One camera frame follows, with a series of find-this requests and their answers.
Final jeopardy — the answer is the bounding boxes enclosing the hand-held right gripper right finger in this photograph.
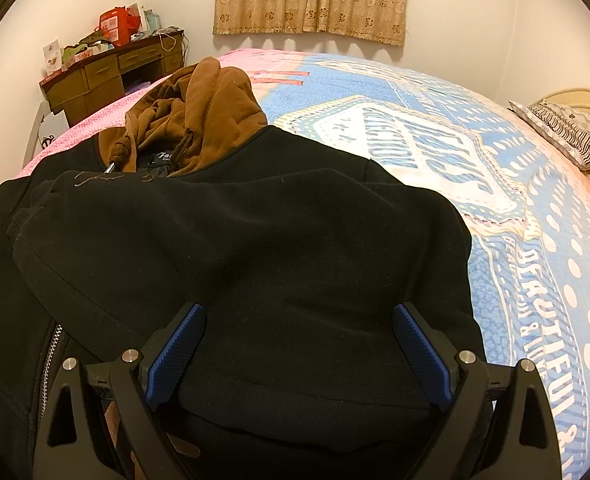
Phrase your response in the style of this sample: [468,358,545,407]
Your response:
[392,302,563,480]

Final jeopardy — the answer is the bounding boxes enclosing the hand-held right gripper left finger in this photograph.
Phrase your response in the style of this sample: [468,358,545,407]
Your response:
[34,301,206,480]

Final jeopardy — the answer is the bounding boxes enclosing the black jacket with brown hood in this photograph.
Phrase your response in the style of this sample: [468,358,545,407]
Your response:
[0,56,486,480]

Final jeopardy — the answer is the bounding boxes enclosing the blue and pink printed bedsheet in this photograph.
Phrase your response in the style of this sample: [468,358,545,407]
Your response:
[0,47,590,480]

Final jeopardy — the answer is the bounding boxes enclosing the white printed paper bag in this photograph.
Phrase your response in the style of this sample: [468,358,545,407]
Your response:
[37,110,70,152]

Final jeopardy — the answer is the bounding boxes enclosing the patterned pillow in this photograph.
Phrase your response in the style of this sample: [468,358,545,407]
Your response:
[509,99,590,171]

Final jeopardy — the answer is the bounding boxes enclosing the brown wooden desk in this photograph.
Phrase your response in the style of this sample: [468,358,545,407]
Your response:
[39,30,186,128]

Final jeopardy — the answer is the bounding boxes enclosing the cream headboard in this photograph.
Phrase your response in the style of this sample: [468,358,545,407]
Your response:
[535,87,590,181]

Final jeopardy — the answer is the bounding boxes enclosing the pile of green items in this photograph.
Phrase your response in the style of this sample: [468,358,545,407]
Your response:
[62,32,113,68]

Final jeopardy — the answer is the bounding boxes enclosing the red bag on desk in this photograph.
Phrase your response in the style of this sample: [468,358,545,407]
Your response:
[97,6,142,46]

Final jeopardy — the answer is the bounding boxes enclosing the pale paper bags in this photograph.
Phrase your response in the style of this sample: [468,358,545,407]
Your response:
[127,2,163,33]

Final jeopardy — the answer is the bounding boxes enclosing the grey metal frame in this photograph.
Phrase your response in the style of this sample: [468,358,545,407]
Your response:
[34,102,50,148]

